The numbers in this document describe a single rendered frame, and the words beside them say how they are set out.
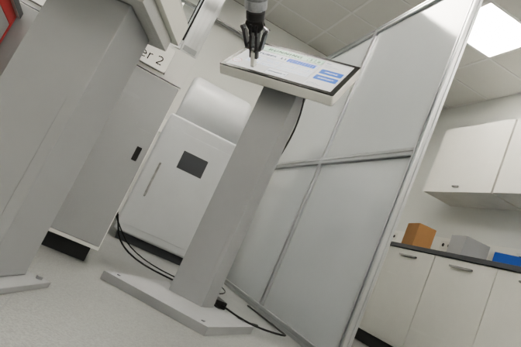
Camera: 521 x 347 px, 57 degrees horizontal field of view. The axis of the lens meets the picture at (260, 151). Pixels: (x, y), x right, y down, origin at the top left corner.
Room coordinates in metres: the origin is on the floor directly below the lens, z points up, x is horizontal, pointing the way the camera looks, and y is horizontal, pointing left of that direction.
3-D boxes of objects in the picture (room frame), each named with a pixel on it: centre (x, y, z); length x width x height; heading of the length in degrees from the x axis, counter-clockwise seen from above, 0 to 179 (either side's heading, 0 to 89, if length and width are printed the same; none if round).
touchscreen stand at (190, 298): (1.95, 0.03, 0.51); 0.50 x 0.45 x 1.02; 157
